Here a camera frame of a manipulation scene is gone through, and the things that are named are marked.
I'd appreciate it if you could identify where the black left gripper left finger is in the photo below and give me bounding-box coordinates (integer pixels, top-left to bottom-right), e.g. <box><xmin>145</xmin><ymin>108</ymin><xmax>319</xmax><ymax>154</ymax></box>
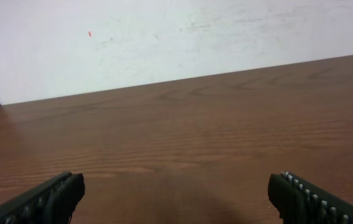
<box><xmin>0</xmin><ymin>172</ymin><xmax>85</xmax><ymax>224</ymax></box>

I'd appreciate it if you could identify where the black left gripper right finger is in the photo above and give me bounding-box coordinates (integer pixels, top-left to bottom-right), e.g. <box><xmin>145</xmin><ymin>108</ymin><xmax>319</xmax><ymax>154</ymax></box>
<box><xmin>268</xmin><ymin>171</ymin><xmax>353</xmax><ymax>224</ymax></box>

